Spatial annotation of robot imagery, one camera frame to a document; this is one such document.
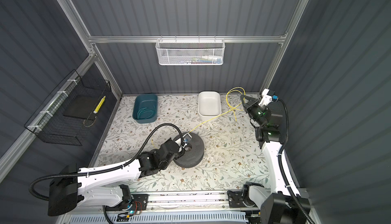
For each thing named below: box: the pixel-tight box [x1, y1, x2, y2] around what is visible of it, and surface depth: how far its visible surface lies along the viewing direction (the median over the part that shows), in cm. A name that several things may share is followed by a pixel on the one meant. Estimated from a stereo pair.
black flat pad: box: [63, 95, 102, 121], surface depth 76 cm
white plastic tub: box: [198, 90, 222, 121], surface depth 114 cm
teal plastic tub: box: [132, 93, 158, 124], surface depth 108 cm
